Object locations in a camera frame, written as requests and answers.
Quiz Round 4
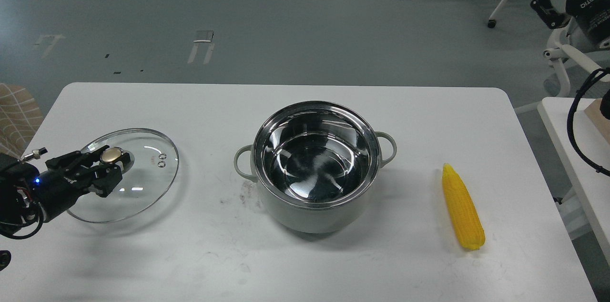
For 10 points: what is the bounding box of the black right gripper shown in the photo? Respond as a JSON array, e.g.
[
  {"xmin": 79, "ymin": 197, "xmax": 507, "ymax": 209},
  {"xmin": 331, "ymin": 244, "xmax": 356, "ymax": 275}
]
[{"xmin": 530, "ymin": 0, "xmax": 610, "ymax": 50}]

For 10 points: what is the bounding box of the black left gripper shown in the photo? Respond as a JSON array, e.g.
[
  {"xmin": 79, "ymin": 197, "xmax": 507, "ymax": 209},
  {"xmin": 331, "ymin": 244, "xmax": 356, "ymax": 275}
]
[{"xmin": 32, "ymin": 145, "xmax": 131, "ymax": 222}]

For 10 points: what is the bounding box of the glass pot lid gold knob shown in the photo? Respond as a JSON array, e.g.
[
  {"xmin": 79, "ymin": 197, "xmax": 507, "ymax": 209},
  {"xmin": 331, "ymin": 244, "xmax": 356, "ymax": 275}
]
[{"xmin": 66, "ymin": 128, "xmax": 180, "ymax": 224}]

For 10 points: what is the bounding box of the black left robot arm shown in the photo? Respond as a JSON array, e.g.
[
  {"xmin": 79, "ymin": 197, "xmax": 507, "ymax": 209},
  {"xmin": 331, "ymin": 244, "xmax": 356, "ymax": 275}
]
[{"xmin": 0, "ymin": 145, "xmax": 135, "ymax": 241}]

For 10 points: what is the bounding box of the yellow corn cob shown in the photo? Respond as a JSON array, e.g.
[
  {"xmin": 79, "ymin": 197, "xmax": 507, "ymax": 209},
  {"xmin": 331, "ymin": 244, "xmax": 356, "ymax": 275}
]
[{"xmin": 442, "ymin": 163, "xmax": 486, "ymax": 251}]

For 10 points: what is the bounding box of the grey-green steel cooking pot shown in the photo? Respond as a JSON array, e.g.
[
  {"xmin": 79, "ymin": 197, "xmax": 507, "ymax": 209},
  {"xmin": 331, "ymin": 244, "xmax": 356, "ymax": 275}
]
[{"xmin": 233, "ymin": 101, "xmax": 398, "ymax": 234}]

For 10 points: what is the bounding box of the beige checkered cushion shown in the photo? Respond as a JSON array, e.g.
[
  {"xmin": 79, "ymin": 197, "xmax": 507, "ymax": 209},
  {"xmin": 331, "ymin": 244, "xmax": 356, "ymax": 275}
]
[{"xmin": 0, "ymin": 83, "xmax": 44, "ymax": 157}]

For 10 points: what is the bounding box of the wooden block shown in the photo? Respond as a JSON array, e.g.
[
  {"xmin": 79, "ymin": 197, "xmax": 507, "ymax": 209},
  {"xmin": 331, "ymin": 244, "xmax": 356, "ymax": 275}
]
[{"xmin": 584, "ymin": 99, "xmax": 610, "ymax": 144}]

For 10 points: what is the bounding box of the white side table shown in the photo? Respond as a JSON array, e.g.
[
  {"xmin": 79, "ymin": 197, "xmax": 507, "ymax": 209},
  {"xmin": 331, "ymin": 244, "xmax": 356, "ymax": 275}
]
[{"xmin": 538, "ymin": 97, "xmax": 610, "ymax": 260}]

